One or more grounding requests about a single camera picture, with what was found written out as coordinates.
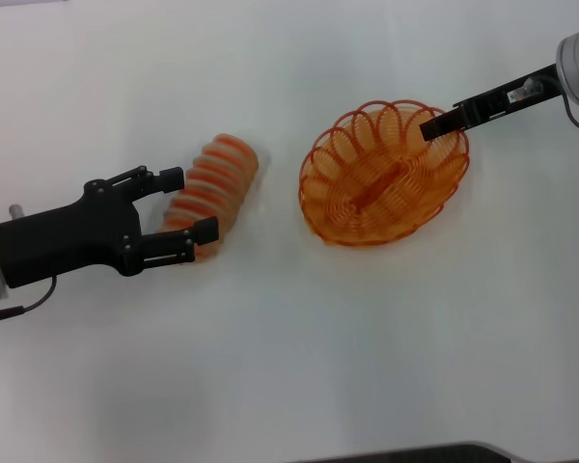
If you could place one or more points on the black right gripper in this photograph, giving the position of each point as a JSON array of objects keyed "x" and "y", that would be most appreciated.
[{"x": 502, "y": 101}]

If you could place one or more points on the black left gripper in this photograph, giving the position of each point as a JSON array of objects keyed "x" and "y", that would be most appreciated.
[{"x": 67, "y": 241}]

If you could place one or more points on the orange striped bread loaf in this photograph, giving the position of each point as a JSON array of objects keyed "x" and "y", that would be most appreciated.
[{"x": 222, "y": 169}]

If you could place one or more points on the orange woven plastic basket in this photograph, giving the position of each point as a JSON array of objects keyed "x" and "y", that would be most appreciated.
[{"x": 366, "y": 217}]

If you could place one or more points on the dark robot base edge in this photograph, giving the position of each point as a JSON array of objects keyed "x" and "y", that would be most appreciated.
[{"x": 415, "y": 455}]

